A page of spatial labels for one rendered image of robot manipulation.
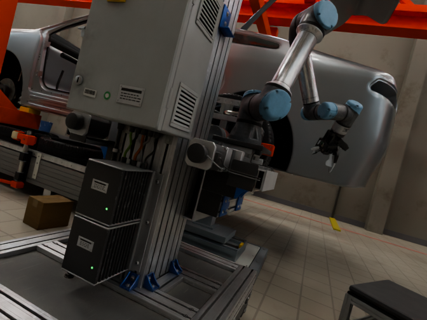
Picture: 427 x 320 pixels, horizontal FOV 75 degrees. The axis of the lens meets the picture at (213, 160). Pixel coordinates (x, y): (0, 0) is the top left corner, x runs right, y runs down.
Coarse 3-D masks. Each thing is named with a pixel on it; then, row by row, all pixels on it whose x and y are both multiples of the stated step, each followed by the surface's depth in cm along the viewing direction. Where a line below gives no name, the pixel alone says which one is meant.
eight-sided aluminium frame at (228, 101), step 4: (220, 100) 185; (224, 100) 184; (228, 100) 183; (232, 100) 182; (236, 100) 181; (216, 104) 191; (220, 104) 189; (228, 104) 183; (232, 104) 182; (236, 104) 181; (240, 104) 180
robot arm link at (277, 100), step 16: (304, 16) 113; (320, 16) 107; (336, 16) 111; (304, 32) 111; (320, 32) 110; (304, 48) 110; (288, 64) 109; (272, 80) 112; (288, 80) 109; (256, 96) 114; (272, 96) 104; (288, 96) 106; (256, 112) 112; (272, 112) 106
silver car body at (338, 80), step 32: (352, 0) 323; (384, 0) 309; (32, 32) 307; (256, 32) 244; (32, 64) 302; (64, 64) 333; (256, 64) 225; (320, 64) 211; (352, 64) 206; (32, 96) 299; (64, 96) 289; (320, 96) 209; (352, 96) 202; (384, 96) 214; (320, 128) 207; (352, 128) 201; (384, 128) 200; (320, 160) 206; (352, 160) 200
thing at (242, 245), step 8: (184, 232) 195; (192, 232) 195; (184, 240) 189; (192, 240) 187; (200, 240) 185; (208, 240) 189; (232, 240) 204; (240, 240) 204; (200, 248) 185; (208, 248) 183; (216, 248) 182; (224, 248) 180; (232, 248) 184; (240, 248) 187; (224, 256) 180; (232, 256) 178
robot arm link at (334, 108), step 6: (324, 102) 122; (330, 102) 122; (318, 108) 124; (324, 108) 121; (330, 108) 119; (336, 108) 120; (342, 108) 122; (318, 114) 124; (324, 114) 121; (330, 114) 120; (336, 114) 121; (342, 114) 122; (336, 120) 125; (342, 120) 125
